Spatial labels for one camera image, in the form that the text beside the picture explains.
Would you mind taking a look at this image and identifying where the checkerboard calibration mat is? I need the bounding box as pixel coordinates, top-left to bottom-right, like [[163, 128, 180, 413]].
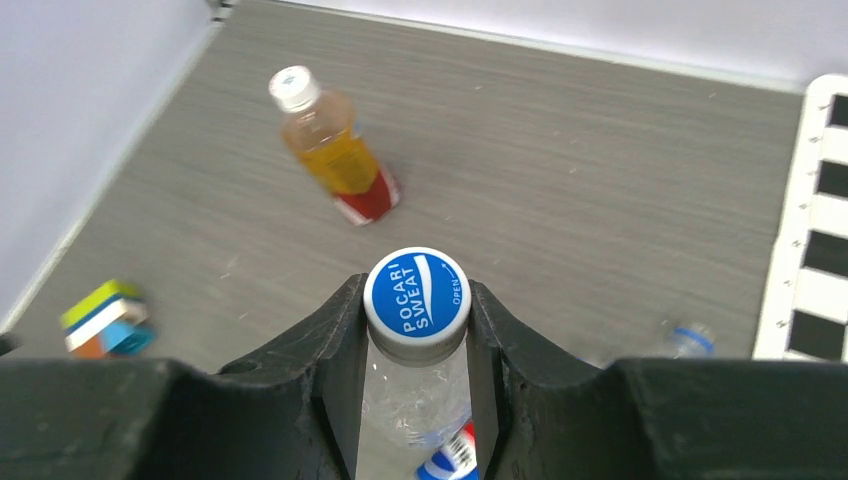
[[751, 74, 847, 363]]

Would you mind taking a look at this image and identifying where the white QR bottle cap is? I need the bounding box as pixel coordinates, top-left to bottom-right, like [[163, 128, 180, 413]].
[[268, 65, 322, 113]]

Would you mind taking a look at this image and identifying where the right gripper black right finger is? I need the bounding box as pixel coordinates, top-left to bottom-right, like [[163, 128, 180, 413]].
[[467, 282, 847, 479]]

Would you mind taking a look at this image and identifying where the upright Pepsi bottle blue label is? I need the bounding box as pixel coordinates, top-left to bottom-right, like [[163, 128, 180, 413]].
[[646, 322, 716, 359]]

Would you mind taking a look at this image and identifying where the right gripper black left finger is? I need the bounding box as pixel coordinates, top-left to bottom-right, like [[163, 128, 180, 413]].
[[1, 274, 368, 479]]

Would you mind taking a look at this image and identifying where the clear plastic bottle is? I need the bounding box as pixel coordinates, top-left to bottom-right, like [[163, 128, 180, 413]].
[[362, 342, 472, 479]]

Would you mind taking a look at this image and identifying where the crushed Pepsi bottle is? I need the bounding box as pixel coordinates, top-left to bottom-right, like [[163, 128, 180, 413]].
[[414, 421, 479, 480]]

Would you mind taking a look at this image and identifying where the colourful toy brick stack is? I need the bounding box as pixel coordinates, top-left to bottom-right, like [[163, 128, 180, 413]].
[[60, 279, 156, 359]]

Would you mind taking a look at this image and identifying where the yellow red label bottle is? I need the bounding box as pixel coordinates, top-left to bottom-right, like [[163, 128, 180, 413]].
[[280, 83, 401, 226]]

